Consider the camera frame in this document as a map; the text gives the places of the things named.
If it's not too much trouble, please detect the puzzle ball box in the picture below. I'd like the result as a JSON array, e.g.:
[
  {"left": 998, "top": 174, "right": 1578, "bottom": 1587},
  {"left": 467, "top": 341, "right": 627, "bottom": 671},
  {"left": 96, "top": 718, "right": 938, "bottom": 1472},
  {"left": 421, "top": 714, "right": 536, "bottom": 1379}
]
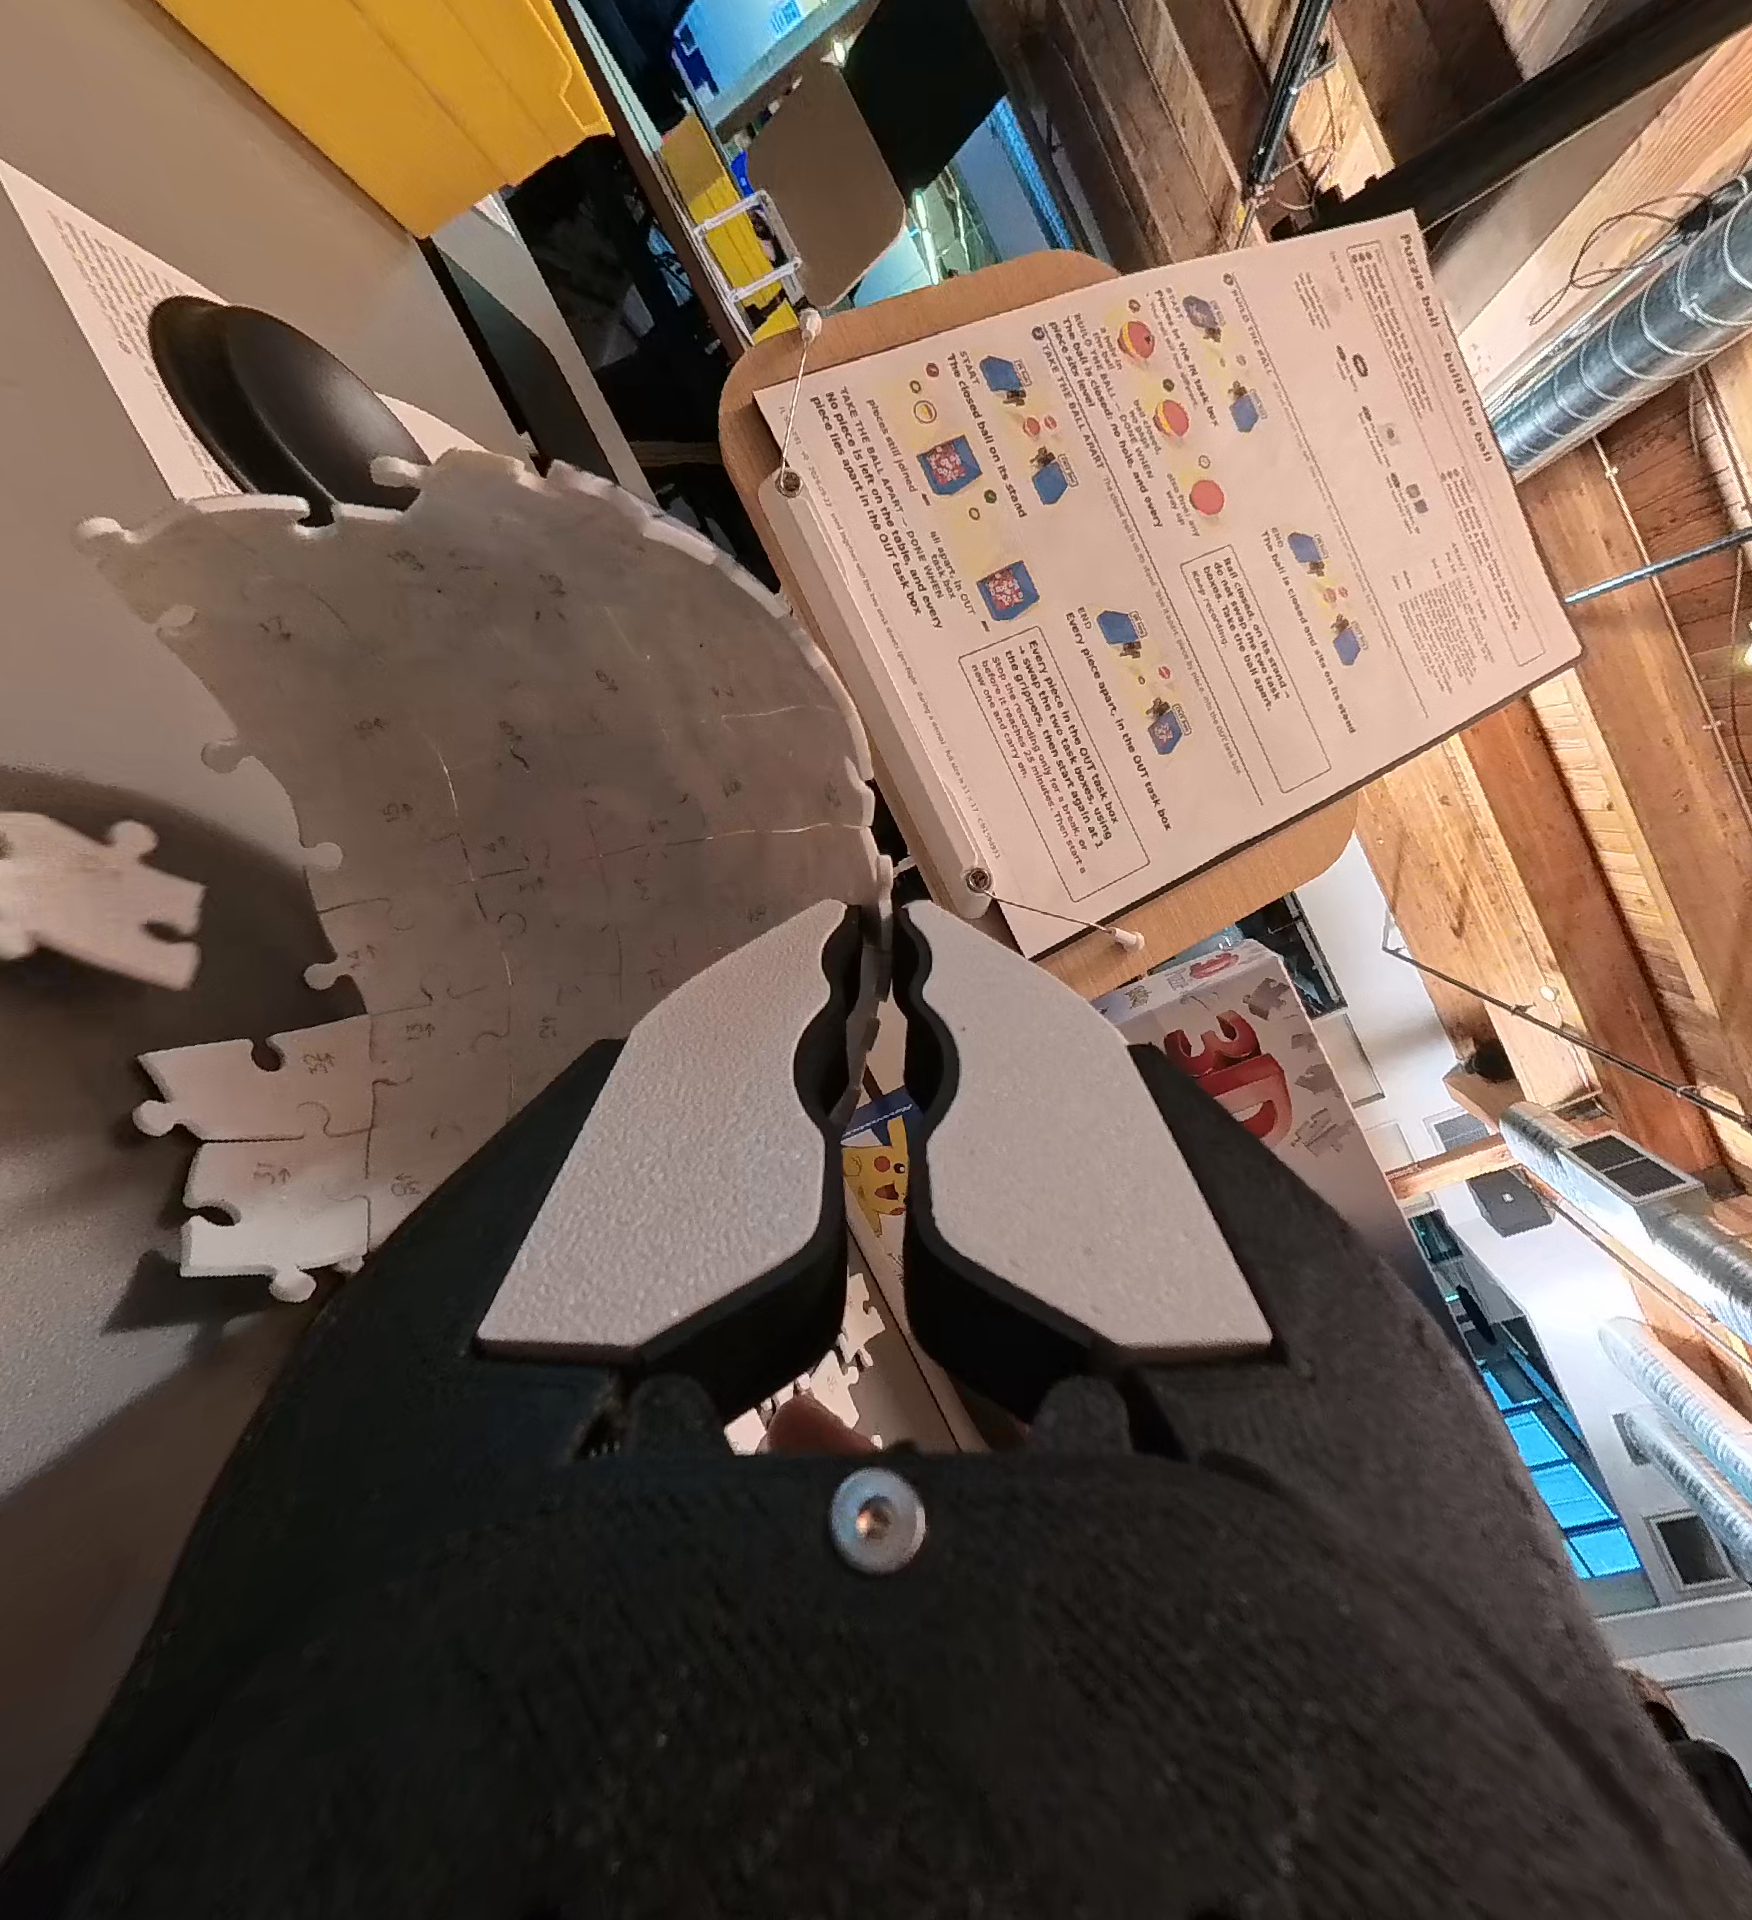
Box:
[{"left": 833, "top": 937, "right": 1399, "bottom": 1281}]

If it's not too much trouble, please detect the black round ball stand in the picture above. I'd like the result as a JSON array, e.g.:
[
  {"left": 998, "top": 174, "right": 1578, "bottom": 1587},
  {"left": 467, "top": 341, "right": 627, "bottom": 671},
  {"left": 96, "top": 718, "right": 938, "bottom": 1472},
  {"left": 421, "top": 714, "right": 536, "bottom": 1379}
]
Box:
[{"left": 147, "top": 295, "right": 435, "bottom": 529}]

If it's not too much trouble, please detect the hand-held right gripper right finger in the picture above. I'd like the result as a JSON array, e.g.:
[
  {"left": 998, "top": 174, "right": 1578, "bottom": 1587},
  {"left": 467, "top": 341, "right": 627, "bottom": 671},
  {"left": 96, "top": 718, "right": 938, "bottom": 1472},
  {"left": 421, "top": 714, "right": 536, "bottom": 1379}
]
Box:
[{"left": 890, "top": 896, "right": 1278, "bottom": 1422}]

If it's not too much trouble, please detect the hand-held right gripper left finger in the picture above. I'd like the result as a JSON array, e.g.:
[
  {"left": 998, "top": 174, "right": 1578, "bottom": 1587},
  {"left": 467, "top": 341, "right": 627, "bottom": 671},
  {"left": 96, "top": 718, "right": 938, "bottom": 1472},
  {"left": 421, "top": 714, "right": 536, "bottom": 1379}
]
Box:
[{"left": 474, "top": 896, "right": 873, "bottom": 1422}]

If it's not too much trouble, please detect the yellow plastic bin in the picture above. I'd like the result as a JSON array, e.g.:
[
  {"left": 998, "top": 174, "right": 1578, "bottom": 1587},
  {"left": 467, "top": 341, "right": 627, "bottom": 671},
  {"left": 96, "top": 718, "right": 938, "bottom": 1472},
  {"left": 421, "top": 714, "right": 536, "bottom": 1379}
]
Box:
[{"left": 156, "top": 0, "right": 618, "bottom": 240}]

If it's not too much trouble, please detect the white puzzle piece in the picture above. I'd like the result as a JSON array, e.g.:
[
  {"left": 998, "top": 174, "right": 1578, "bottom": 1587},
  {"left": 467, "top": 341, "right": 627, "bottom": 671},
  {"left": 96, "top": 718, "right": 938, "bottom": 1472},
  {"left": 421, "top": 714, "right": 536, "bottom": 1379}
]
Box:
[{"left": 0, "top": 816, "right": 206, "bottom": 992}]

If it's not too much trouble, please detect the printed paper leaflet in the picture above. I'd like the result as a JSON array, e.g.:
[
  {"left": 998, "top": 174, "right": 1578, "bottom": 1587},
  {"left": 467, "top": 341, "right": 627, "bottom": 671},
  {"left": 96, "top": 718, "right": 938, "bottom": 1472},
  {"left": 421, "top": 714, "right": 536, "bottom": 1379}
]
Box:
[{"left": 0, "top": 150, "right": 476, "bottom": 505}]

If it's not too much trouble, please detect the partly built puzzle ball shell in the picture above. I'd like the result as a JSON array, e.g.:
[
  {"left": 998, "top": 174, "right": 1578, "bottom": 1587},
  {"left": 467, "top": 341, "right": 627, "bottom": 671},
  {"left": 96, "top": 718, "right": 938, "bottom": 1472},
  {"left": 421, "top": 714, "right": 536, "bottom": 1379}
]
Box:
[{"left": 77, "top": 450, "right": 896, "bottom": 1311}]

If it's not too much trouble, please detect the beige flat panel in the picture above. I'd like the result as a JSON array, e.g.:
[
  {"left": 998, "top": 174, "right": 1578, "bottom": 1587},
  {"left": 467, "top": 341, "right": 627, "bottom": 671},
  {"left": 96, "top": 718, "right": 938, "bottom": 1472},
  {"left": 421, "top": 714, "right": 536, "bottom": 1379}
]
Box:
[{"left": 743, "top": 66, "right": 912, "bottom": 313}]

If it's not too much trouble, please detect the instruction sheet on clipboard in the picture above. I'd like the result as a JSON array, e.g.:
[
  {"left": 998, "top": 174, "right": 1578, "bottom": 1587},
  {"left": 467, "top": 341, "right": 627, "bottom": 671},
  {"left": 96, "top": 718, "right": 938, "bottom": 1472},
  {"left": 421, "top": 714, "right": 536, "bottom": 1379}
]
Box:
[{"left": 717, "top": 246, "right": 1586, "bottom": 966}]

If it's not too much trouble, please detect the silver air duct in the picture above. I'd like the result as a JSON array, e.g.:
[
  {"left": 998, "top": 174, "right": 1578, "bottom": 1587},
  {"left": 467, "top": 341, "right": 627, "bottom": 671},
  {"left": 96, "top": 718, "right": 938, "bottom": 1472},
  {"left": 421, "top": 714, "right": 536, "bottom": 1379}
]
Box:
[
  {"left": 1488, "top": 142, "right": 1752, "bottom": 474},
  {"left": 1501, "top": 1099, "right": 1752, "bottom": 1652}
]

